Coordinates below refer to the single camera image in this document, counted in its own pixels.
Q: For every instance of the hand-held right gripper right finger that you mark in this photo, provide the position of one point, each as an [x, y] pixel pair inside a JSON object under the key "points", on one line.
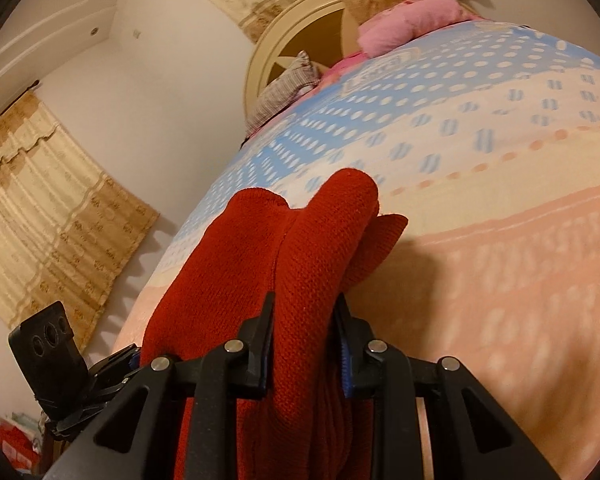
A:
{"points": [[347, 360]]}

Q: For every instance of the striped grey pillow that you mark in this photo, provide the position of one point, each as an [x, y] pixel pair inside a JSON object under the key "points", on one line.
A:
{"points": [[285, 90]]}

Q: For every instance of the cream wooden headboard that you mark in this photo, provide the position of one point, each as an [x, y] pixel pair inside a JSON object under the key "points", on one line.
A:
{"points": [[300, 30]]}

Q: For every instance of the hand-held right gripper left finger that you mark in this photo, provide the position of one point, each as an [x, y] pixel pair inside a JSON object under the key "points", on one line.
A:
{"points": [[257, 355]]}

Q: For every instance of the pink pillow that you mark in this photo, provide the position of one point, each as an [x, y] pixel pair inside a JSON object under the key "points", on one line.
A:
{"points": [[410, 20]]}

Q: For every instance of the dotted pastel bed sheet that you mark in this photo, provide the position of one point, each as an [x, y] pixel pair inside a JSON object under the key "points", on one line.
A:
{"points": [[480, 185]]}

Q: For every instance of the red knitted sweater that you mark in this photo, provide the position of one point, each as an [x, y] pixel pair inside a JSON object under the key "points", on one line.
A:
{"points": [[305, 260]]}

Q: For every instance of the red boxes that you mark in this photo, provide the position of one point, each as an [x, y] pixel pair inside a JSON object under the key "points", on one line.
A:
{"points": [[15, 437]]}

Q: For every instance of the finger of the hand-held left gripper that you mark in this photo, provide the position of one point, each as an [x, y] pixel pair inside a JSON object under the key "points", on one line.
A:
{"points": [[117, 367]]}

